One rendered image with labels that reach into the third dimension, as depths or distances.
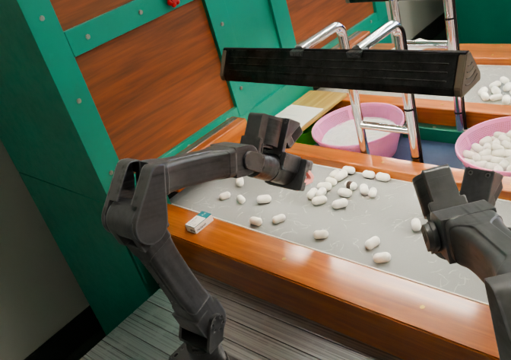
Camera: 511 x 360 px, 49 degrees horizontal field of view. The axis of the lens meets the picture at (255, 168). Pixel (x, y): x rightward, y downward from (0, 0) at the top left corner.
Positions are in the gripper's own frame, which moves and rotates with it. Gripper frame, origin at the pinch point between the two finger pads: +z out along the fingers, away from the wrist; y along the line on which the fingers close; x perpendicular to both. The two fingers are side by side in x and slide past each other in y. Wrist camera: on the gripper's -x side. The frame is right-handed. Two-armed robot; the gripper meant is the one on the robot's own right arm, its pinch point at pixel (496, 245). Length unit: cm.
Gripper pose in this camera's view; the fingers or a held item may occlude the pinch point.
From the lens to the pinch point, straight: 99.8
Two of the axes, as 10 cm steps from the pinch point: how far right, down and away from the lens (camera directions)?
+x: -2.2, 9.8, 0.0
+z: 6.5, 1.5, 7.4
